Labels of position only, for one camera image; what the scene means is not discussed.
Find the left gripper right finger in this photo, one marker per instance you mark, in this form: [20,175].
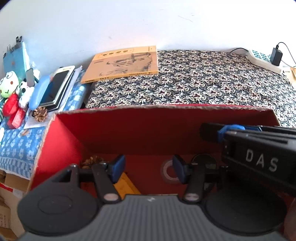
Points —
[191,174]

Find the yellow book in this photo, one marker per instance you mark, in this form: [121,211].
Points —
[122,63]

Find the smartphone with white frame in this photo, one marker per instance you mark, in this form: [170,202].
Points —
[57,86]

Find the floral patterned tablecloth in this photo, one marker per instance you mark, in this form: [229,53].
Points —
[201,77]

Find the white power strip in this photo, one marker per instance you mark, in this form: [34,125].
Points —
[263,61]

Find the pinecone on blue cloth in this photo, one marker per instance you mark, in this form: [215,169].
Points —
[40,114]

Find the blue floral cloth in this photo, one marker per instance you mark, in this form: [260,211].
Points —
[19,148]

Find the blue glasses case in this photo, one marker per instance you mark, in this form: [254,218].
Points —
[38,92]

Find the cardboard box on floor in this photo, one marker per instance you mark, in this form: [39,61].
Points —
[13,189]

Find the orange wooden wedge block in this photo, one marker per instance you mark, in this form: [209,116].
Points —
[124,187]

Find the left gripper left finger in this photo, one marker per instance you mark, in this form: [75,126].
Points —
[105,176]

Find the red cardboard box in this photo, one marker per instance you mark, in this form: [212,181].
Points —
[147,135]

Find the green frog plush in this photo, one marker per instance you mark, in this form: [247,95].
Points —
[9,84]

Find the pinecone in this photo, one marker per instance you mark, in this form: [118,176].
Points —
[40,114]
[93,160]

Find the white panda plush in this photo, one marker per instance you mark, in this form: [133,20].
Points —
[25,92]

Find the person's right hand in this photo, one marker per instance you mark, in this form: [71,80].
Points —
[290,222]

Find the clear tape roll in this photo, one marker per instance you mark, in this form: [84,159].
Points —
[168,173]

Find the black power adapter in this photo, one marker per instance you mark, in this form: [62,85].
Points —
[276,56]

